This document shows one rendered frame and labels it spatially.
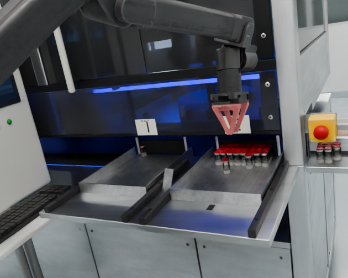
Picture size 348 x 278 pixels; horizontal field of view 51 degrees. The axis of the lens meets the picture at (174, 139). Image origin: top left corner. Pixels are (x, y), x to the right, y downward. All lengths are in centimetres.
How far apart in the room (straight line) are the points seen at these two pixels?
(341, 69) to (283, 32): 468
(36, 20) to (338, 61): 538
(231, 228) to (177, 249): 66
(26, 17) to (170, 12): 26
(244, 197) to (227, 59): 35
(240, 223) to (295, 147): 36
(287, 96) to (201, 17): 46
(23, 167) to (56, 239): 52
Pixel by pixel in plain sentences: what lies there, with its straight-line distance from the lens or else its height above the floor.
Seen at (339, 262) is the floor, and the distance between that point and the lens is 225.
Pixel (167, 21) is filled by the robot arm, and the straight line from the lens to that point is 67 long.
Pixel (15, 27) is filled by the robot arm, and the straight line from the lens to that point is 50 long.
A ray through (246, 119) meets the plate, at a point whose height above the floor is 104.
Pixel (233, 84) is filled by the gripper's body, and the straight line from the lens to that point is 87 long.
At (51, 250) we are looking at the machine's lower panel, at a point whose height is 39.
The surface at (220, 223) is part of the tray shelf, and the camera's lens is 90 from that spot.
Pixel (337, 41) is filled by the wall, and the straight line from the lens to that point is 570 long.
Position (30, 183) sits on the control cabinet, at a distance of 157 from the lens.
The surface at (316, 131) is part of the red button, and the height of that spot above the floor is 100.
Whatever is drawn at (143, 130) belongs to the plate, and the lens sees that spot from 132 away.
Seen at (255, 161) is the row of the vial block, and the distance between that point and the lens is 118.
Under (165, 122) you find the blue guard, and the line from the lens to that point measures 127.
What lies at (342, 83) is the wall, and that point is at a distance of 578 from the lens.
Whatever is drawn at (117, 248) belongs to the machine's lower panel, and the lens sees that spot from 169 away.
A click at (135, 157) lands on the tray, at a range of 145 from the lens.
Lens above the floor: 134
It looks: 17 degrees down
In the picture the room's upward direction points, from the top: 10 degrees counter-clockwise
